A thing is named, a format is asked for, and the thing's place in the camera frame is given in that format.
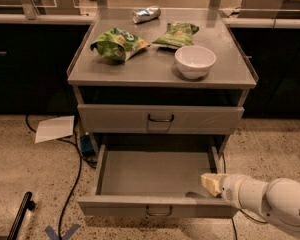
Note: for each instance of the padded gripper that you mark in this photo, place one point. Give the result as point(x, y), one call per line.
point(230, 190)

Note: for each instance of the grey drawer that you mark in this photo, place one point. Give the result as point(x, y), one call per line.
point(152, 183)
point(159, 119)

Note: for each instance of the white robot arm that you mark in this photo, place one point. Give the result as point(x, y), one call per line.
point(277, 202)

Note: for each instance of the grey metal drawer cabinet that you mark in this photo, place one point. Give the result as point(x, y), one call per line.
point(152, 77)

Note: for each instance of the white ceramic bowl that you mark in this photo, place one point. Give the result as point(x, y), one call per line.
point(194, 61)

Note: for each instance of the blue power adapter box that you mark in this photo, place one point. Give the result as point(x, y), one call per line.
point(86, 146)

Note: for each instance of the green chip bag right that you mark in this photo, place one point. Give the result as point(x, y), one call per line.
point(177, 35)

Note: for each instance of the green chip bag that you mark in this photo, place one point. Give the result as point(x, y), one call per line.
point(118, 44)
point(177, 35)

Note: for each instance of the white paper sheet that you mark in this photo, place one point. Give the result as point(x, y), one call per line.
point(54, 128)

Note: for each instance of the green chip bag left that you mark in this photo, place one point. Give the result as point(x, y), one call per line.
point(118, 44)

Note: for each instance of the crushed silver soda can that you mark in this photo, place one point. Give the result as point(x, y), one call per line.
point(141, 15)

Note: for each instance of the black bar object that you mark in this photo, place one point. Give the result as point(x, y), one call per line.
point(27, 204)

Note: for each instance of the dark counter cabinet background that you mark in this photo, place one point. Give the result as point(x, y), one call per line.
point(34, 59)

